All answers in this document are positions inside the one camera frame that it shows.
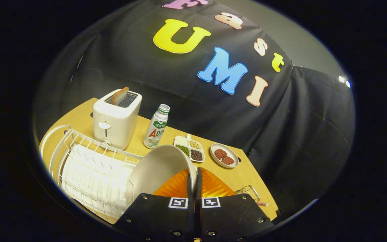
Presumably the brown toast slice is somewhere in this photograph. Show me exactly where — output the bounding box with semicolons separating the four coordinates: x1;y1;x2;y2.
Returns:
111;87;130;105

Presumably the plastic bottle with green label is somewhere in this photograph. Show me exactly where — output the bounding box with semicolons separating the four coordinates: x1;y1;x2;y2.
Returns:
143;104;170;149

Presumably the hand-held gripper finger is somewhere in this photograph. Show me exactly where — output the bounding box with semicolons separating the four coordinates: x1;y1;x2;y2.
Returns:
195;167;275;242
113;168;194;242

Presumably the small beige plate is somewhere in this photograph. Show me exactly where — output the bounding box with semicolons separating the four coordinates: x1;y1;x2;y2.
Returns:
210;143;239;168

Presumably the black backdrop cloth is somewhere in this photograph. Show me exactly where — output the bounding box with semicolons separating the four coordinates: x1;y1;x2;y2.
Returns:
34;0;355;222

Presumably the white toaster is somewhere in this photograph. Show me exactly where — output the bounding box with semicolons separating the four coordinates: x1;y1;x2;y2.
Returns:
93;89;143;150

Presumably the white wire dish rack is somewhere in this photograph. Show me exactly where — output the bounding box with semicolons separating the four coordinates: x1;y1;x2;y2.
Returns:
40;124;145;224

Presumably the cream round plate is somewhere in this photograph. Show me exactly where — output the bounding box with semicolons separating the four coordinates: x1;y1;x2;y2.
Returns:
126;145;198;205

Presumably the white divided dish with beans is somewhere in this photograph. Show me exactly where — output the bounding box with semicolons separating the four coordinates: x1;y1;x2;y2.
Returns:
174;134;206;163

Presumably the metal wire basket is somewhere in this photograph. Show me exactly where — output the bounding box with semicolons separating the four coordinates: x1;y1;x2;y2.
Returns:
234;185;260;202

